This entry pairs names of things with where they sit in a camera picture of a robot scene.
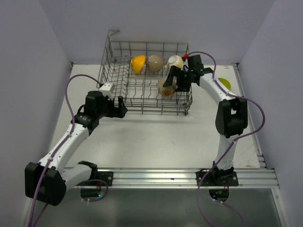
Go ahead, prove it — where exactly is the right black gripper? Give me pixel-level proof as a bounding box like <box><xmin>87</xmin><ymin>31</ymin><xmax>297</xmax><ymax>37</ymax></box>
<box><xmin>162</xmin><ymin>65</ymin><xmax>193</xmax><ymax>92</ymax></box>

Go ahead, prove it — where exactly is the beige bowl with sunflower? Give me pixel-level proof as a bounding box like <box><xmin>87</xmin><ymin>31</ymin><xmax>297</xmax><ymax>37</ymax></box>
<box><xmin>157</xmin><ymin>78</ymin><xmax>177</xmax><ymax>97</ymax></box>

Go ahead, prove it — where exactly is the grey wire dish rack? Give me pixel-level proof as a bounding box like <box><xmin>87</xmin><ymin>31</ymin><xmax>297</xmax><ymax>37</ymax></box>
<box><xmin>98</xmin><ymin>29</ymin><xmax>193</xmax><ymax>115</ymax></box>

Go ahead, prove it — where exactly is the lime green bowl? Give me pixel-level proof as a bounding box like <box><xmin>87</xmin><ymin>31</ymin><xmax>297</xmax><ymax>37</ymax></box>
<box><xmin>218</xmin><ymin>78</ymin><xmax>232</xmax><ymax>91</ymax></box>

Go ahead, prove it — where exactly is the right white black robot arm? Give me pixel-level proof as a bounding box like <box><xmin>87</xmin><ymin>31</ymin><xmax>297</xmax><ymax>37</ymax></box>
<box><xmin>161</xmin><ymin>52</ymin><xmax>248</xmax><ymax>186</ymax></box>

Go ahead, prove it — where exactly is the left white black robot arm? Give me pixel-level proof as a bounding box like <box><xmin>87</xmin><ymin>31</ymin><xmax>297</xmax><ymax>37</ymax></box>
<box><xmin>25</xmin><ymin>82</ymin><xmax>127</xmax><ymax>206</ymax></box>

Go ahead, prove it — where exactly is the cream white bowl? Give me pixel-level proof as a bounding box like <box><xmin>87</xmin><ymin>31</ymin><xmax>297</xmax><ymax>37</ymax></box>
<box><xmin>167</xmin><ymin>55</ymin><xmax>184</xmax><ymax>71</ymax></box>

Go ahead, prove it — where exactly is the beige brown glazed bowl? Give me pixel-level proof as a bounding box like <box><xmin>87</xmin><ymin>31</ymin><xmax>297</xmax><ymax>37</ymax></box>
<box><xmin>146</xmin><ymin>55</ymin><xmax>164</xmax><ymax>72</ymax></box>

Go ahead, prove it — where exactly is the yellow bowl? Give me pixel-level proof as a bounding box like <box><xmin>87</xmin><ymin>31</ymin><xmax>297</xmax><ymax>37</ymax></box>
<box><xmin>130</xmin><ymin>55</ymin><xmax>146</xmax><ymax>74</ymax></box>

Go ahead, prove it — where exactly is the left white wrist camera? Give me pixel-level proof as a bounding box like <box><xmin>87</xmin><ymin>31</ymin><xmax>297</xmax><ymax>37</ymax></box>
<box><xmin>98</xmin><ymin>82</ymin><xmax>115</xmax><ymax>100</ymax></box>

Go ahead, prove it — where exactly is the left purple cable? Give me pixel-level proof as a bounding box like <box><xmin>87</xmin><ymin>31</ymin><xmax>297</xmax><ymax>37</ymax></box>
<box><xmin>27</xmin><ymin>74</ymin><xmax>109</xmax><ymax>227</ymax></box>

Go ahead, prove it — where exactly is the purple cable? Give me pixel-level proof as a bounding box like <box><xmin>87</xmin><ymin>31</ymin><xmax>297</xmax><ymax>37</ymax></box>
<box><xmin>27</xmin><ymin>74</ymin><xmax>109</xmax><ymax>227</ymax></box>
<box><xmin>188</xmin><ymin>51</ymin><xmax>266</xmax><ymax>227</ymax></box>

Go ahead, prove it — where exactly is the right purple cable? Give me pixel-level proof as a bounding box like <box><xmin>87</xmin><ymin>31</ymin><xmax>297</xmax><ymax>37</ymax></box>
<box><xmin>188</xmin><ymin>51</ymin><xmax>266</xmax><ymax>227</ymax></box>

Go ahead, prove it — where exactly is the aluminium mounting rail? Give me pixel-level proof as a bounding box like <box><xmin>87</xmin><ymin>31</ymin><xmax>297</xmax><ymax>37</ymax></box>
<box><xmin>98</xmin><ymin>168</ymin><xmax>279</xmax><ymax>189</ymax></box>

